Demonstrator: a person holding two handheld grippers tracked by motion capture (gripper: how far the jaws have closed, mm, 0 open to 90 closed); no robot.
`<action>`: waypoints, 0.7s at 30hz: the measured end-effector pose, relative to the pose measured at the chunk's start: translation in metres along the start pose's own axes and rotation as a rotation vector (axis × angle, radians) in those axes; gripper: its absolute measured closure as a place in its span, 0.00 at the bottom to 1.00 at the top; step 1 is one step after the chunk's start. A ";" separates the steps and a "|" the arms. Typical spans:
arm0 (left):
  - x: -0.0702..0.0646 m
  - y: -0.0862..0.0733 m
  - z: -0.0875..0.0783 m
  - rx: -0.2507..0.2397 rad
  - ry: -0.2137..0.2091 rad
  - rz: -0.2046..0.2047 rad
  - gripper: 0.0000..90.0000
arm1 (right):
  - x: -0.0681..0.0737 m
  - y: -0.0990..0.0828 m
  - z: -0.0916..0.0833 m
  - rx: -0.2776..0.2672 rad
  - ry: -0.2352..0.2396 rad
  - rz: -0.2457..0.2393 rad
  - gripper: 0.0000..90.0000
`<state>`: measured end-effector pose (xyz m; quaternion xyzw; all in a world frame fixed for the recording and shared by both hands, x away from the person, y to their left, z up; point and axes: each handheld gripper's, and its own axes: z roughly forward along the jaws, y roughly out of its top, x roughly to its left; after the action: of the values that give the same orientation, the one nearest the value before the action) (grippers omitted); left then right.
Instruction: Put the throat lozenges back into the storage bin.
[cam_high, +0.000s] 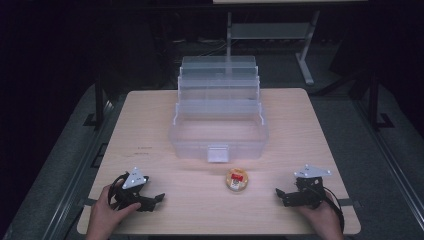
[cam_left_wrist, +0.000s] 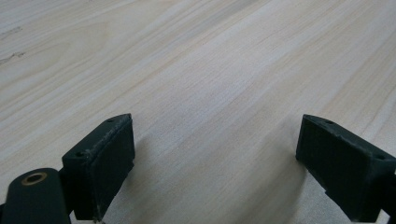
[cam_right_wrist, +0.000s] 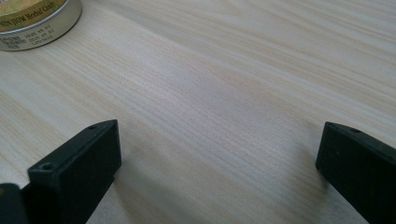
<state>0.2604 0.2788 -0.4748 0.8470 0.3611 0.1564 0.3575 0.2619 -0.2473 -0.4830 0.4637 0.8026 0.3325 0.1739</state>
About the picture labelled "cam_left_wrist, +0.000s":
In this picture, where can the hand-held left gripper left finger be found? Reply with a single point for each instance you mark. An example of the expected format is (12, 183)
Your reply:
(99, 165)

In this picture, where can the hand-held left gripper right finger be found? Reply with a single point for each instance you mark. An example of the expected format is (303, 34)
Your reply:
(342, 165)

